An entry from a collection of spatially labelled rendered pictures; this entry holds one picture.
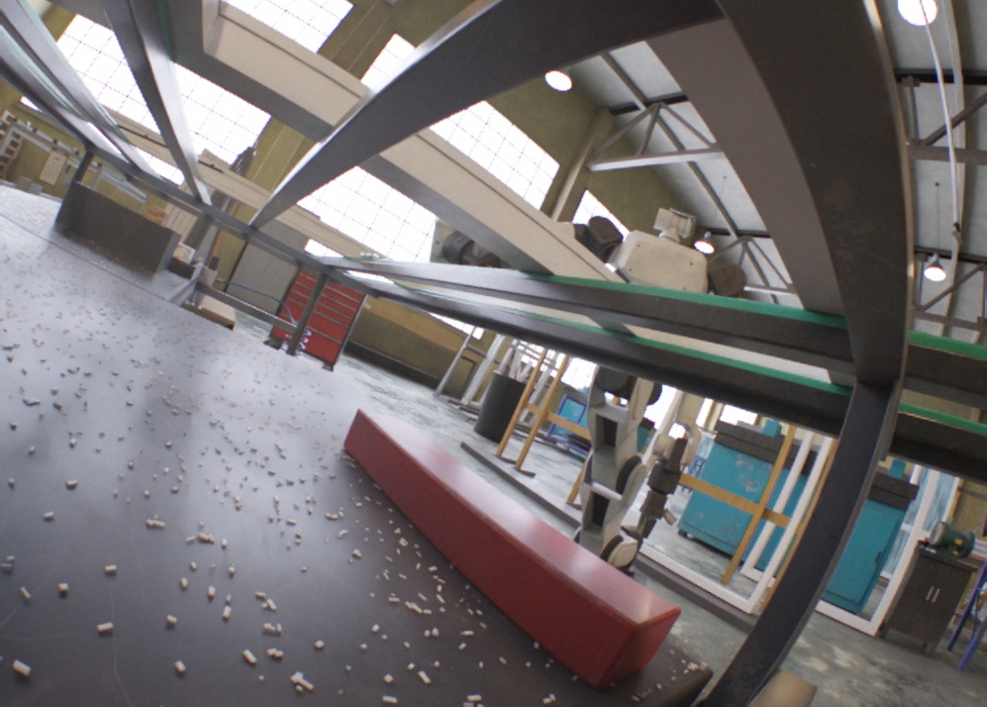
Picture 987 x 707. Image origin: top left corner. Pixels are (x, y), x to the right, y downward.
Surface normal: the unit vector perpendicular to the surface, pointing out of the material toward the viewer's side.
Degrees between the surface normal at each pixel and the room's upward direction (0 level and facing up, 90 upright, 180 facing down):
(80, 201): 90
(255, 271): 90
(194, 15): 180
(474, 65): 180
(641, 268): 94
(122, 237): 90
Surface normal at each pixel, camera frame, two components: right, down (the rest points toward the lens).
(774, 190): -0.41, 0.91
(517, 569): -0.67, -0.36
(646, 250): -0.26, -0.13
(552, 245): 0.55, 0.18
